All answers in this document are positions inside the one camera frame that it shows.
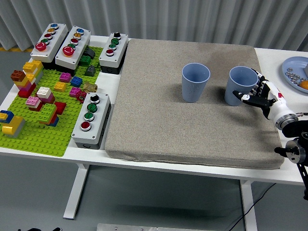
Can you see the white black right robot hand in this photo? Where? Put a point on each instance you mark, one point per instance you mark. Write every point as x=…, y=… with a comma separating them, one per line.
x=276, y=106

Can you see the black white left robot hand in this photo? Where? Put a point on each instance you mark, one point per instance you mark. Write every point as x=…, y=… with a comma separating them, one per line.
x=31, y=229

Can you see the blue ribbed plastic cup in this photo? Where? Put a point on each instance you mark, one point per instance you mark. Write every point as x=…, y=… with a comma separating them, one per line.
x=192, y=91
x=237, y=81

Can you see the small orange item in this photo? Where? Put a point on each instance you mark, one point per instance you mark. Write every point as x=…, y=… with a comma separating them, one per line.
x=304, y=84

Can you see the small grey block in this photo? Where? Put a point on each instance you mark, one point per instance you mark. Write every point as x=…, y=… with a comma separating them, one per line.
x=306, y=70

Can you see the light blue plate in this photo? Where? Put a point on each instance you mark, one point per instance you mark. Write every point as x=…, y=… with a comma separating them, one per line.
x=294, y=63

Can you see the white table leg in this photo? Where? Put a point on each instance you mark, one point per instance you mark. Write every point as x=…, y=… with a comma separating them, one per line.
x=249, y=207
x=77, y=190

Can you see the green studded baseplate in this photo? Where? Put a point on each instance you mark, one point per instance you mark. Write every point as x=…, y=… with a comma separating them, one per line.
x=36, y=142

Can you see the blue yellow grey brick stack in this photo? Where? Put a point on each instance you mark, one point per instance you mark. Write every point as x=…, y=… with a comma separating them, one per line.
x=13, y=125

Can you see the green orange blue brick stack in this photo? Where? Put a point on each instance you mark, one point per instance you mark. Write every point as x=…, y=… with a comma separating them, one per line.
x=47, y=114

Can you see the grey-brown fabric mat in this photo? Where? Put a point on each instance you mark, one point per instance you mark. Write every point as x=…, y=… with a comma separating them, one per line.
x=156, y=108

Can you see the red toy brick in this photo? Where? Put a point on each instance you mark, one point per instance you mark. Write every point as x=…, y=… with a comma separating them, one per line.
x=60, y=107

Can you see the grey four-button control box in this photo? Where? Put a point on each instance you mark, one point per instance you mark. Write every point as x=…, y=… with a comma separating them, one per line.
x=119, y=53
x=98, y=122

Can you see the pink red brick stack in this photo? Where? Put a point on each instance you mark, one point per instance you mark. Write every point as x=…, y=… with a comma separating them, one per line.
x=33, y=103

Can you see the white pink brick stack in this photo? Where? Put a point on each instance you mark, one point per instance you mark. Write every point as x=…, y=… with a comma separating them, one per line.
x=45, y=94

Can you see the magenta toy brick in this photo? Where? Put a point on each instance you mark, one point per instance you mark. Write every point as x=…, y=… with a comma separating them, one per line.
x=65, y=77
x=74, y=92

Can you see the yellow toy brick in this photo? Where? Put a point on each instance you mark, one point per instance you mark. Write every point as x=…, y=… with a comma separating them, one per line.
x=60, y=86

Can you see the yellow white red brick tower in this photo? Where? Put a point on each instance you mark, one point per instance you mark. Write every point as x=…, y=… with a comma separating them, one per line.
x=30, y=81

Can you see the brass pipe fitting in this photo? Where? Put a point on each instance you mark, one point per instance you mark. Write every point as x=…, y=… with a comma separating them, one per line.
x=90, y=87

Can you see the brown toy brick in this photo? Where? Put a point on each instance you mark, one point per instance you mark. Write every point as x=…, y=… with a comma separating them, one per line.
x=17, y=75

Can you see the blue toy brick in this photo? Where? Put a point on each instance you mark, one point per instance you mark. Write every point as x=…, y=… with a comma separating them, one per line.
x=76, y=81

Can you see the white pleated curtain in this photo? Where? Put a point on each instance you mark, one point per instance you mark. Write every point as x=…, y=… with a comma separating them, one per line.
x=144, y=19

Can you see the grey sloped toy brick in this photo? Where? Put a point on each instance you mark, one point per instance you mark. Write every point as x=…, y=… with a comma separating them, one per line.
x=90, y=71

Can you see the dark green toy brick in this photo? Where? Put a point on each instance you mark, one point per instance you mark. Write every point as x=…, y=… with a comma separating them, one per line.
x=85, y=60

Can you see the grey five-button control box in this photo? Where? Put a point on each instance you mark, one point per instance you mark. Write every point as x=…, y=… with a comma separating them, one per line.
x=77, y=50
x=51, y=45

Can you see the dark grey curved piece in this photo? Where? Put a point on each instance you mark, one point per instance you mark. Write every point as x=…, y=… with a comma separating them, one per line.
x=90, y=53

